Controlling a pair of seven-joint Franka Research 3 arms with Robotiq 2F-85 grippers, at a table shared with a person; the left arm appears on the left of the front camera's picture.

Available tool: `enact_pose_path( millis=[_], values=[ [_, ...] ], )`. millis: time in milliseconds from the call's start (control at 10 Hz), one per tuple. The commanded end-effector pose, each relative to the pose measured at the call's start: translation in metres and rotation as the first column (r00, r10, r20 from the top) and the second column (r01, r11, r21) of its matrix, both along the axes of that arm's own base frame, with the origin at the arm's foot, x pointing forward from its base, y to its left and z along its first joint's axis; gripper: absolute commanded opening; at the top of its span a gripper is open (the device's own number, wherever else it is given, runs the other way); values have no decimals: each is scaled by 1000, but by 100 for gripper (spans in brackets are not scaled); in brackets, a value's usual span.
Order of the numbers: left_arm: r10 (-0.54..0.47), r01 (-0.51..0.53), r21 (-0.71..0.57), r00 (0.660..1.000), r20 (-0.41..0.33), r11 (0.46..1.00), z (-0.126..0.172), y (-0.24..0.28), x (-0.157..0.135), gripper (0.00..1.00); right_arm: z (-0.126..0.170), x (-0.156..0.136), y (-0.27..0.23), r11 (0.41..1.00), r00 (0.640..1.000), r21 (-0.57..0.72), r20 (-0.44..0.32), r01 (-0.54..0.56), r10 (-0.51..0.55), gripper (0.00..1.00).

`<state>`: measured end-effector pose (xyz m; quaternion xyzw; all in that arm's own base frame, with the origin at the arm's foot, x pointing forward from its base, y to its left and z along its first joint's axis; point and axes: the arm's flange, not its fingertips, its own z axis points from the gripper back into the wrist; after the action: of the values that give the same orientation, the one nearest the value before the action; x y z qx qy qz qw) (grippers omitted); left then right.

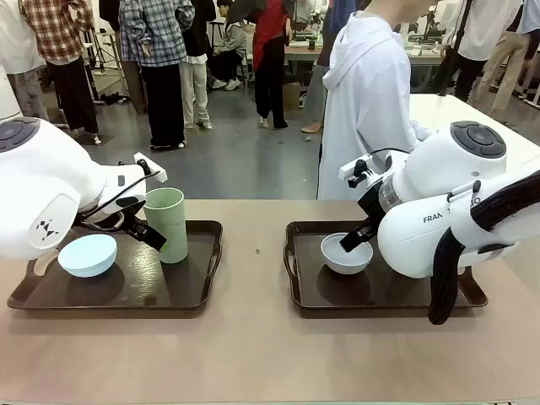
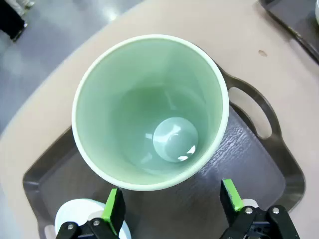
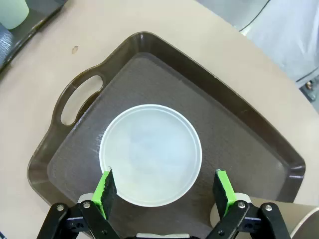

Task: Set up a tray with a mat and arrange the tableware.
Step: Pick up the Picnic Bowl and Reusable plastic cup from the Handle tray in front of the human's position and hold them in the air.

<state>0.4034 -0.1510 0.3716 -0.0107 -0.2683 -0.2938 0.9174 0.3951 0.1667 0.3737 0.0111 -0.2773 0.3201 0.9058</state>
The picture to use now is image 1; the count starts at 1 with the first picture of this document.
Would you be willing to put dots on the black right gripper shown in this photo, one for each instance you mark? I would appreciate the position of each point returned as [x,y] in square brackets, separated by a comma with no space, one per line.
[373,204]

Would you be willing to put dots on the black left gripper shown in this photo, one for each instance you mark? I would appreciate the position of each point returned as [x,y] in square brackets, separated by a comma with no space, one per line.
[114,213]

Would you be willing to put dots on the white grey bowl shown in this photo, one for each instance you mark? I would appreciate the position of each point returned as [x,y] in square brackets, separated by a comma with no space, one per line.
[348,259]

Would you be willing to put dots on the tall pale green cup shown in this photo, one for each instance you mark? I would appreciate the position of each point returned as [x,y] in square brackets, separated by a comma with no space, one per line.
[171,223]

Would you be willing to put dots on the light blue bowl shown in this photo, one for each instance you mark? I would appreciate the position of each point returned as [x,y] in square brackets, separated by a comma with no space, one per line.
[86,257]

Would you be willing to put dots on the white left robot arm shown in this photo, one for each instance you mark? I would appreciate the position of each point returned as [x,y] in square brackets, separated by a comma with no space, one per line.
[38,190]

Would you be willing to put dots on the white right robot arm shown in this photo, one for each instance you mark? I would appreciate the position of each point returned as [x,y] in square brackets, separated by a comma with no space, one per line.
[439,198]

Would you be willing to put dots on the dark brown serving tray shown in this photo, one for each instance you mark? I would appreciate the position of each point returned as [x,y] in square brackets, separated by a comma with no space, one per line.
[337,291]
[135,282]

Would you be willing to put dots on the person in white hoodie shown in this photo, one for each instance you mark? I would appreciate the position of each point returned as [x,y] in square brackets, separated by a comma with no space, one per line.
[371,105]

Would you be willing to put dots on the person in white trousers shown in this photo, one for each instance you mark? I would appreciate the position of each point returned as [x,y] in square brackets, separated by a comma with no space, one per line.
[196,84]

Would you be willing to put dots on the white side table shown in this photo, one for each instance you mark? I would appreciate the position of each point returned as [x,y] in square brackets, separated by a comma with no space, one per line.
[455,109]

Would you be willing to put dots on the person in blue plaid shirt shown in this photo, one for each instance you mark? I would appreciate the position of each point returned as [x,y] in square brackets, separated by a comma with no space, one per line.
[156,55]

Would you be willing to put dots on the person in red apron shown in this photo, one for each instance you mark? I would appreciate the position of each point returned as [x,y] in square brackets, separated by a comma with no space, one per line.
[270,63]

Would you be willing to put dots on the black bar stool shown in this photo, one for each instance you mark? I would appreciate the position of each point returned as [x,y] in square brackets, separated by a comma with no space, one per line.
[216,46]

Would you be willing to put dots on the seated person in grey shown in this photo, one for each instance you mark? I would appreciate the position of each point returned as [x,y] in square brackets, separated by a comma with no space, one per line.
[230,50]

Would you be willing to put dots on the person in red plaid shirt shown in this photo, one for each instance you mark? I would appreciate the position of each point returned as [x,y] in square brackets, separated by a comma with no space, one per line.
[63,50]

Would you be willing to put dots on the person in khaki trousers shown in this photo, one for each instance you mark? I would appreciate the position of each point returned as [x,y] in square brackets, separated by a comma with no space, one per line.
[493,50]

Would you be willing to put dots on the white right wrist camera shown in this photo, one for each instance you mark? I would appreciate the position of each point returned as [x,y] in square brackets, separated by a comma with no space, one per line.
[356,169]

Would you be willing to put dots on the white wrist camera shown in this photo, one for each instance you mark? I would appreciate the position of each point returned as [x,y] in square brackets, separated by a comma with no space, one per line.
[356,169]
[149,166]

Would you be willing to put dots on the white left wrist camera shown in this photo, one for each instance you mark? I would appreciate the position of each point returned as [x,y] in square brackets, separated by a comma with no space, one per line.
[149,166]

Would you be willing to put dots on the white round pedestal base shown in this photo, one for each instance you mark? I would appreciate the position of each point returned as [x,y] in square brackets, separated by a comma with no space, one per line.
[7,93]

